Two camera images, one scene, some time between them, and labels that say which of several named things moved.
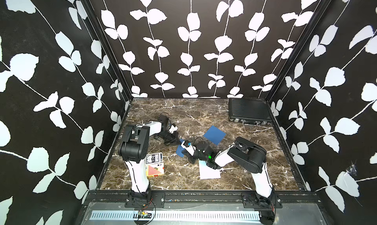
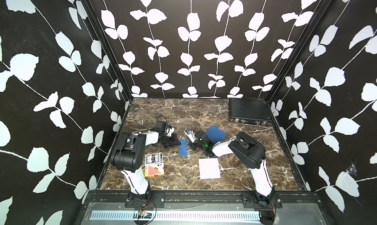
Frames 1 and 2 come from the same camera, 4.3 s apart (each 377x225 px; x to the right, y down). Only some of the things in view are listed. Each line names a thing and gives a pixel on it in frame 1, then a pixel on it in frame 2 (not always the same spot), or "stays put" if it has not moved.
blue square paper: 179,149 stays put
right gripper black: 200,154 → 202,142
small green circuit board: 144,214 stays put
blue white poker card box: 153,158 stays put
